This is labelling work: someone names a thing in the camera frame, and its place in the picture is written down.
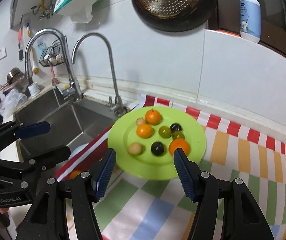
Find stainless steel sink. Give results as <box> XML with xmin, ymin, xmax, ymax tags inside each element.
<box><xmin>14</xmin><ymin>89</ymin><xmax>117</xmax><ymax>160</ymax></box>

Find white plastic bag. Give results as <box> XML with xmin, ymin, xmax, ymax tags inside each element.
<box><xmin>0</xmin><ymin>89</ymin><xmax>27</xmax><ymax>119</ymax></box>

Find dark plum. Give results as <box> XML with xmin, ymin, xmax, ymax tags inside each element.
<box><xmin>151</xmin><ymin>141</ymin><xmax>165</xmax><ymax>156</ymax></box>
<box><xmin>170</xmin><ymin>123</ymin><xmax>183</xmax><ymax>133</ymax></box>

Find person's hand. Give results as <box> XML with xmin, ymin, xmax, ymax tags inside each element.
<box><xmin>0</xmin><ymin>208</ymin><xmax>10</xmax><ymax>228</ymax></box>

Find white small cup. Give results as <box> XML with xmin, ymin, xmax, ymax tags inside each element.
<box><xmin>28</xmin><ymin>82</ymin><xmax>40</xmax><ymax>96</ymax></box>

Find slim gooseneck faucet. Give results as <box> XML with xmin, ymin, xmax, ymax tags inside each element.
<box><xmin>71</xmin><ymin>32</ymin><xmax>127</xmax><ymax>117</ymax></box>

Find green plate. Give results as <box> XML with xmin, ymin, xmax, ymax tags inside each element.
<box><xmin>108</xmin><ymin>106</ymin><xmax>206</xmax><ymax>180</ymax></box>

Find wire sponge basket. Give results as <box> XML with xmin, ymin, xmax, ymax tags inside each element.
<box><xmin>39</xmin><ymin>39</ymin><xmax>65</xmax><ymax>67</ymax></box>

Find brown kiwi fruit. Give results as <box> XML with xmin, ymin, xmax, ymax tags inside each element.
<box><xmin>127</xmin><ymin>142</ymin><xmax>143</xmax><ymax>155</ymax></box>

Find beige longan fruit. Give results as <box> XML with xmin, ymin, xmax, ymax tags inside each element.
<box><xmin>136</xmin><ymin>118</ymin><xmax>146</xmax><ymax>126</ymax></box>

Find black frying pan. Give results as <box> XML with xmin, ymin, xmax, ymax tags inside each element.
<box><xmin>132</xmin><ymin>0</ymin><xmax>217</xmax><ymax>32</ymax></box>

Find orange with stem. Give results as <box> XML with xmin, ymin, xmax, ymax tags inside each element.
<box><xmin>145</xmin><ymin>109</ymin><xmax>162</xmax><ymax>125</ymax></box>

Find large orange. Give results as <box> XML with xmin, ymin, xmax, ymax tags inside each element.
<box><xmin>168</xmin><ymin>138</ymin><xmax>190</xmax><ymax>156</ymax></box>

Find white soap dispenser bottle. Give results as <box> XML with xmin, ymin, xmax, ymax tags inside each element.
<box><xmin>239</xmin><ymin>0</ymin><xmax>261</xmax><ymax>43</ymax></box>

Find large chrome faucet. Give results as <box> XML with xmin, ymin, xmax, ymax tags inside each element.
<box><xmin>24</xmin><ymin>28</ymin><xmax>83</xmax><ymax>100</ymax></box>

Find colourful striped tablecloth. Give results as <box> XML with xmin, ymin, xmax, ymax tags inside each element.
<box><xmin>55</xmin><ymin>95</ymin><xmax>286</xmax><ymax>239</ymax></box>

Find green grape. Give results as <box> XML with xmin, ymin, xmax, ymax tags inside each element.
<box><xmin>158</xmin><ymin>126</ymin><xmax>172</xmax><ymax>139</ymax></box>
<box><xmin>172</xmin><ymin>131</ymin><xmax>185</xmax><ymax>140</ymax></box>

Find small orange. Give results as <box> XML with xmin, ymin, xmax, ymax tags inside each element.
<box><xmin>136</xmin><ymin>124</ymin><xmax>153</xmax><ymax>139</ymax></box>
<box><xmin>69</xmin><ymin>170</ymin><xmax>81</xmax><ymax>180</ymax></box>

